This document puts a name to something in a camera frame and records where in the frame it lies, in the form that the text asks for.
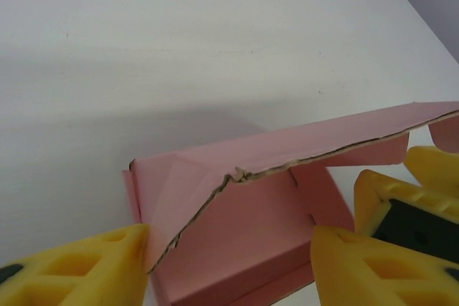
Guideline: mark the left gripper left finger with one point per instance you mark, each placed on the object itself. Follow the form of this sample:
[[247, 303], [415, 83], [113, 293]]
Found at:
[[71, 270]]

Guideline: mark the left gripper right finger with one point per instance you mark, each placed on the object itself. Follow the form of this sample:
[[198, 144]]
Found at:
[[376, 273]]

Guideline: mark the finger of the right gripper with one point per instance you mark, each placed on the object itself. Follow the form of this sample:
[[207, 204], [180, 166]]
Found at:
[[380, 193], [435, 168]]

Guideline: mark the pink paper box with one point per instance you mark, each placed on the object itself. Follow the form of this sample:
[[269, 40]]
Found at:
[[258, 220]]

